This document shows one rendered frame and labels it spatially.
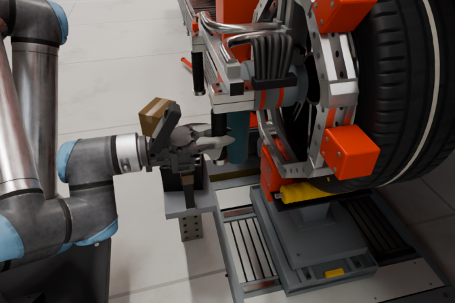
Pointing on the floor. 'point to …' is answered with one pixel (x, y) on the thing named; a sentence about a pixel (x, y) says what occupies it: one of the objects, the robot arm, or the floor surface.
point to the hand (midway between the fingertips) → (227, 132)
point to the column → (191, 227)
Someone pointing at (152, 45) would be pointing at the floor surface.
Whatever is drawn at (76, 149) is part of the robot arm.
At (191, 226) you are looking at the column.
